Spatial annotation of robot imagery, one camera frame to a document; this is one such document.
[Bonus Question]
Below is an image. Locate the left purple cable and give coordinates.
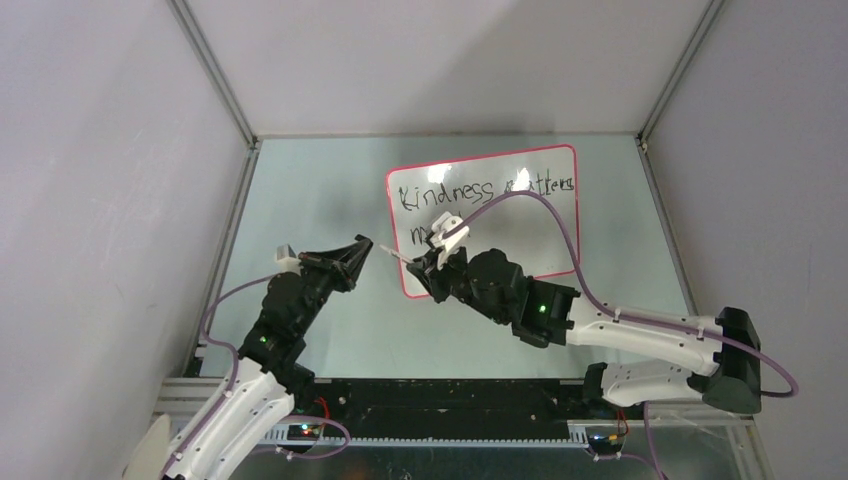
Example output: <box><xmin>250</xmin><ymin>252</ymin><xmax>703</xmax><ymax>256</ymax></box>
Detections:
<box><xmin>158</xmin><ymin>274</ymin><xmax>352</xmax><ymax>480</ymax></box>

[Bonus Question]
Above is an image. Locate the circuit board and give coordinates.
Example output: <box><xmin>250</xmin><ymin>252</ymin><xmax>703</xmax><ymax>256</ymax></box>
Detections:
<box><xmin>286</xmin><ymin>423</ymin><xmax>324</xmax><ymax>442</ymax></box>
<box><xmin>588</xmin><ymin>434</ymin><xmax>626</xmax><ymax>457</ymax></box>

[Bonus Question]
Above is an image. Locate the left circuit board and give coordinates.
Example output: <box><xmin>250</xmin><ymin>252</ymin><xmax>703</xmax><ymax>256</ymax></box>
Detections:
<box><xmin>286</xmin><ymin>423</ymin><xmax>324</xmax><ymax>442</ymax></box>

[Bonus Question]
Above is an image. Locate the pink framed whiteboard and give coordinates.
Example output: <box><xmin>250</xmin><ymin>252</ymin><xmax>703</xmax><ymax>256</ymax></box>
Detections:
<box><xmin>385</xmin><ymin>144</ymin><xmax>580</xmax><ymax>278</ymax></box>

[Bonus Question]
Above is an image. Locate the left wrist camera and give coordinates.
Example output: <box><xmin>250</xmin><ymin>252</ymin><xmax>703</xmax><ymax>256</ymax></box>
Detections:
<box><xmin>275</xmin><ymin>244</ymin><xmax>300</xmax><ymax>274</ymax></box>

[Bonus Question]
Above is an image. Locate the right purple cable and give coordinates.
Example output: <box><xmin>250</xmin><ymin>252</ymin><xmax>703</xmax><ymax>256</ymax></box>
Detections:
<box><xmin>445</xmin><ymin>190</ymin><xmax>800</xmax><ymax>480</ymax></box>

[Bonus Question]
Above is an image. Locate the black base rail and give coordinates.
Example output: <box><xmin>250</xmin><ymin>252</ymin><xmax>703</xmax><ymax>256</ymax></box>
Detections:
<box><xmin>291</xmin><ymin>378</ymin><xmax>647</xmax><ymax>440</ymax></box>

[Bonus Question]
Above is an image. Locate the white object at corner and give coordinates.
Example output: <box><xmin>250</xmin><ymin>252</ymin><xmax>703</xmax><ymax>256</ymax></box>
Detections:
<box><xmin>122</xmin><ymin>414</ymin><xmax>172</xmax><ymax>480</ymax></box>

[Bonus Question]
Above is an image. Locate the right circuit board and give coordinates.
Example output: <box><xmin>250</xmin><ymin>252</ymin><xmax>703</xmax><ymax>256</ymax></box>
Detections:
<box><xmin>588</xmin><ymin>434</ymin><xmax>626</xmax><ymax>457</ymax></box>

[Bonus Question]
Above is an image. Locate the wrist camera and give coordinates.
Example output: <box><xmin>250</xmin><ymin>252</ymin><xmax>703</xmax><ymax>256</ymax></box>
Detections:
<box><xmin>275</xmin><ymin>244</ymin><xmax>300</xmax><ymax>274</ymax></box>
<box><xmin>425</xmin><ymin>211</ymin><xmax>470</xmax><ymax>255</ymax></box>

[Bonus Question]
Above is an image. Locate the white whiteboard marker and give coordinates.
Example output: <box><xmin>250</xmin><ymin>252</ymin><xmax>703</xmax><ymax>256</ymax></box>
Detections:
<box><xmin>379</xmin><ymin>244</ymin><xmax>414</xmax><ymax>264</ymax></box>

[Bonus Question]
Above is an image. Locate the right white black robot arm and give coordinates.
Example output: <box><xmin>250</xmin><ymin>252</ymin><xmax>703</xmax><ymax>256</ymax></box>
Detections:
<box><xmin>405</xmin><ymin>249</ymin><xmax>762</xmax><ymax>418</ymax></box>

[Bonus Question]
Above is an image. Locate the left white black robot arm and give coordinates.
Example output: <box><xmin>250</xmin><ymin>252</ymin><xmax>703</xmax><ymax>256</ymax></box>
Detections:
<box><xmin>157</xmin><ymin>235</ymin><xmax>374</xmax><ymax>479</ymax></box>

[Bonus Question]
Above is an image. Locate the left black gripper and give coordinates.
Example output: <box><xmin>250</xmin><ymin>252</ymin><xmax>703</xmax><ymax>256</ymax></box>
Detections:
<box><xmin>294</xmin><ymin>240</ymin><xmax>372</xmax><ymax>334</ymax></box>

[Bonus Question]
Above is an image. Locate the aluminium frame profile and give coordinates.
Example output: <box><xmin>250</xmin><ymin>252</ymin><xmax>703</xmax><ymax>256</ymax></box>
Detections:
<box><xmin>153</xmin><ymin>377</ymin><xmax>224</xmax><ymax>422</ymax></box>

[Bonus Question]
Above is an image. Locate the purple cable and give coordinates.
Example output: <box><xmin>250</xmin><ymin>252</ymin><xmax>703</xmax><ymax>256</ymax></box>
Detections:
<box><xmin>158</xmin><ymin>274</ymin><xmax>352</xmax><ymax>480</ymax></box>
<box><xmin>445</xmin><ymin>190</ymin><xmax>800</xmax><ymax>480</ymax></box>

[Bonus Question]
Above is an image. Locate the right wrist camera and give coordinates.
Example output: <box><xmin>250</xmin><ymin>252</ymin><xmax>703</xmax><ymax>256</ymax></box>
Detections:
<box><xmin>425</xmin><ymin>211</ymin><xmax>470</xmax><ymax>255</ymax></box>

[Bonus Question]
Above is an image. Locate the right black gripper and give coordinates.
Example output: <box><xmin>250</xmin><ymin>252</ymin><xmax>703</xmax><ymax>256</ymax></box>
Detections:
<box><xmin>409</xmin><ymin>241</ymin><xmax>508</xmax><ymax>325</ymax></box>

